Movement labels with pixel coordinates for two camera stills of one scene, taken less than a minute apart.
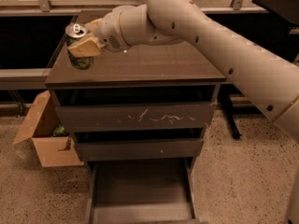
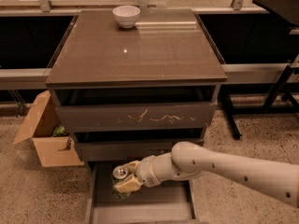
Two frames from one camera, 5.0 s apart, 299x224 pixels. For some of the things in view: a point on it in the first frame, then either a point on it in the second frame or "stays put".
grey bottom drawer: x=142 y=191 stays put
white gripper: x=109 y=32 -> x=146 y=170
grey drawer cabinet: x=153 y=103 stays put
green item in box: x=59 y=131 stays put
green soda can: x=76 y=33 -> x=119 y=174
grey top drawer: x=90 y=108 stays put
